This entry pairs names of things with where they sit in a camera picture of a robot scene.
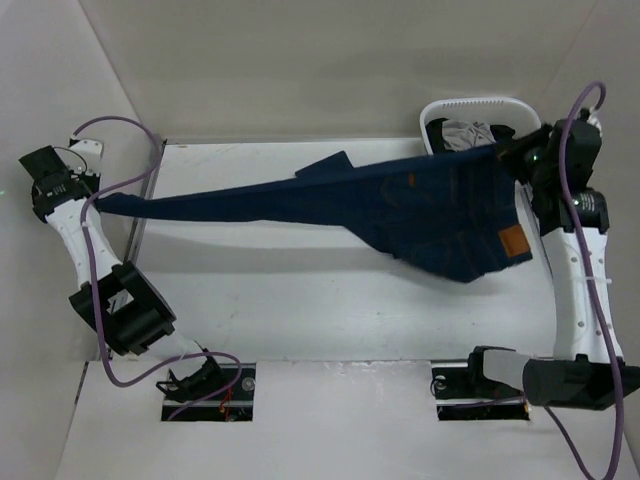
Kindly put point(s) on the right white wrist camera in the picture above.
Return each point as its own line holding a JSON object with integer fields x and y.
{"x": 590, "y": 116}

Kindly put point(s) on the dark blue denim trousers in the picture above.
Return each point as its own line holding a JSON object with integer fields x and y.
{"x": 452, "y": 215}

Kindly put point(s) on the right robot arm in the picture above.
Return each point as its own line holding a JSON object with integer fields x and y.
{"x": 555, "y": 163}

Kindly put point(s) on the black garment in basket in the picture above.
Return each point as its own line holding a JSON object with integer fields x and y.
{"x": 501, "y": 133}

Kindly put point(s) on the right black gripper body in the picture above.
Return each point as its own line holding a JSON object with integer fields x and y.
{"x": 525, "y": 158}

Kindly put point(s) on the grey garment in basket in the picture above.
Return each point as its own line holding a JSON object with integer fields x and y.
{"x": 460, "y": 135}

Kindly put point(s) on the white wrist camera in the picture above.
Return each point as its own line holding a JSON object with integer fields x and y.
{"x": 590, "y": 116}
{"x": 91, "y": 151}

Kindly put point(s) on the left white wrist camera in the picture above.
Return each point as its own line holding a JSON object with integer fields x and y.
{"x": 91, "y": 151}

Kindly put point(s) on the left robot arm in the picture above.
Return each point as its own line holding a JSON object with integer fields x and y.
{"x": 113, "y": 298}

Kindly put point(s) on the white plastic laundry basket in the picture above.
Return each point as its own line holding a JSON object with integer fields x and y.
{"x": 502, "y": 110}

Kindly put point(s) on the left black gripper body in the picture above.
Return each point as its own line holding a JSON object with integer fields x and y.
{"x": 92, "y": 181}

